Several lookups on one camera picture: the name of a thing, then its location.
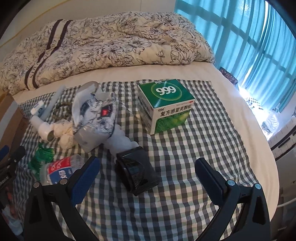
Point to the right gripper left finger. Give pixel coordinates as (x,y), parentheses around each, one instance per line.
(41,222)

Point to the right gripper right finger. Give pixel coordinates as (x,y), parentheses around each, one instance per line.
(253,221)

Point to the floss pick jar blue label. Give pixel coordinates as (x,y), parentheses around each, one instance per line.
(52,173)

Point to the green wrapper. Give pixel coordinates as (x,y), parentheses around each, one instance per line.
(41,157)

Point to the black shiny box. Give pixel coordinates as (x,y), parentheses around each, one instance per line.
(135,171)

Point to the white foam tube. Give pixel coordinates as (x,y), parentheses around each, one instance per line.
(52,102)

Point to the floral tissue pack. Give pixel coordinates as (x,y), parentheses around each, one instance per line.
(94,113)

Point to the green 999 medicine box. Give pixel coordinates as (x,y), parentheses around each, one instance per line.
(163,104)

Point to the small blue white box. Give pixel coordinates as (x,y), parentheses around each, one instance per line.
(38,108)

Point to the cardboard box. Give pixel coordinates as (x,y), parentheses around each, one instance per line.
(13,124)

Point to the floral quilt with stripes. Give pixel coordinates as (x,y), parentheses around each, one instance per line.
(64,48)

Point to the blue curtain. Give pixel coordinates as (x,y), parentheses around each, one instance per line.
(252,42)

